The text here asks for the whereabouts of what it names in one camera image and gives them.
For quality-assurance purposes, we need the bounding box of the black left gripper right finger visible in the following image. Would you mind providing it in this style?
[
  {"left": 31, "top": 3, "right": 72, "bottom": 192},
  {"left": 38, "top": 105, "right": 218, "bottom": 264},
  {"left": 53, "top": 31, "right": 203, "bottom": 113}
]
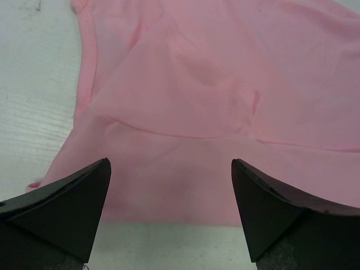
[{"left": 231, "top": 159, "right": 359, "bottom": 269}]

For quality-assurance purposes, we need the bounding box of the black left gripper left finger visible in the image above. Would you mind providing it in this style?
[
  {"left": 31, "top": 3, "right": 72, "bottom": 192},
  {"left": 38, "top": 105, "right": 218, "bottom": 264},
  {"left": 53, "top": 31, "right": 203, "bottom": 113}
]
[{"left": 1, "top": 159, "right": 111, "bottom": 269}]

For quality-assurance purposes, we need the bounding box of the pink t-shirt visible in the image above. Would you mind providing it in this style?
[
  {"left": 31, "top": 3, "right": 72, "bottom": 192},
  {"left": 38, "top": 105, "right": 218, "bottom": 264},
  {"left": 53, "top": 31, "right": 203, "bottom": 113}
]
[{"left": 28, "top": 1, "right": 359, "bottom": 226}]

